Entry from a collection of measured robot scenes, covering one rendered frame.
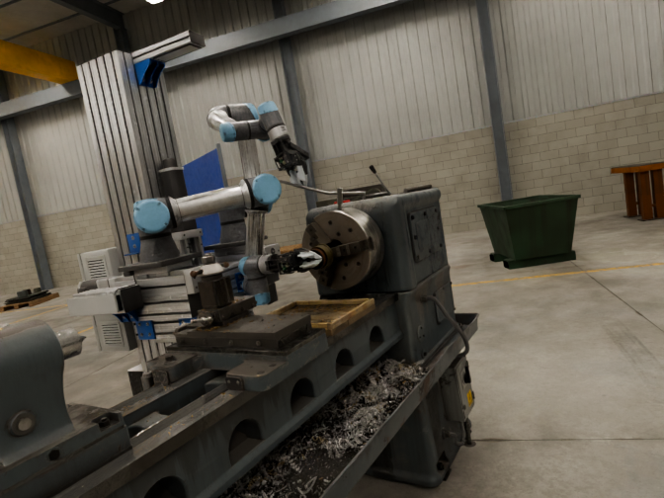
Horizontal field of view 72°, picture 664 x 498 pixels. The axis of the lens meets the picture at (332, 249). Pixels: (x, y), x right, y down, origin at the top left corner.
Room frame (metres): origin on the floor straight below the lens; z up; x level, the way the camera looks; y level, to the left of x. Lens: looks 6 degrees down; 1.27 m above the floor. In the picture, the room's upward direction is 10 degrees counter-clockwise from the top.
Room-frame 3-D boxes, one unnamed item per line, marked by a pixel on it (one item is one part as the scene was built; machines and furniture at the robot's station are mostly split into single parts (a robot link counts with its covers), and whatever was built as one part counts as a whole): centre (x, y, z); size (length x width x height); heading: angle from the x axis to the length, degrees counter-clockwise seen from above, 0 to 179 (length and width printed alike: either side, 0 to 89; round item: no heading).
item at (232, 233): (2.23, 0.45, 1.21); 0.15 x 0.15 x 0.10
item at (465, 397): (2.01, -0.47, 0.41); 0.34 x 0.17 x 0.82; 147
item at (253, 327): (1.31, 0.31, 0.95); 0.43 x 0.17 x 0.05; 57
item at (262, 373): (1.26, 0.33, 0.90); 0.47 x 0.30 x 0.06; 57
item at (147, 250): (1.78, 0.67, 1.21); 0.15 x 0.15 x 0.10
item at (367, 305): (1.59, 0.11, 0.89); 0.36 x 0.30 x 0.04; 57
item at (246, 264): (1.77, 0.31, 1.07); 0.11 x 0.08 x 0.09; 57
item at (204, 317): (1.37, 0.35, 0.99); 0.20 x 0.10 x 0.05; 147
